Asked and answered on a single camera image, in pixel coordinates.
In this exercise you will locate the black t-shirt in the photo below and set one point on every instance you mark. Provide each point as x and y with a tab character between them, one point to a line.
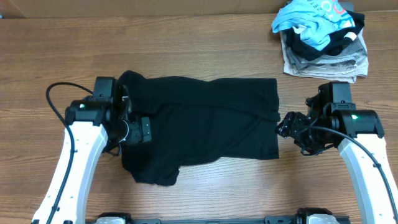
194	122

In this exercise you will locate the black folded garment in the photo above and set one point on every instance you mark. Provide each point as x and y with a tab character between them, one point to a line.
339	40

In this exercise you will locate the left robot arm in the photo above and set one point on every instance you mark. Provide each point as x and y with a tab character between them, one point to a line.
93	126

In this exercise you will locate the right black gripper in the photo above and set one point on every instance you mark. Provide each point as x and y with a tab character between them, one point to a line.
291	127

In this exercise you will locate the light blue t-shirt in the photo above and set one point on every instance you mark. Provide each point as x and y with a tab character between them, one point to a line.
313	20

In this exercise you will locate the beige folded garment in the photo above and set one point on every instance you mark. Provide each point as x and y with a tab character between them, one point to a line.
341	76

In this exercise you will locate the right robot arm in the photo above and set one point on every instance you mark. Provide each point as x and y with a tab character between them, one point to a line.
333	120

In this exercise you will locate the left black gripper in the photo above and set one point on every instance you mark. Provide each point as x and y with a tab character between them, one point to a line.
137	135

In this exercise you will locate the grey folded garment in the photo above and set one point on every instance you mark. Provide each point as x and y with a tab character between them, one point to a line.
349	59

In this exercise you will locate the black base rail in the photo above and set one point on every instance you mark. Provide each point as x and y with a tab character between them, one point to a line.
126	218

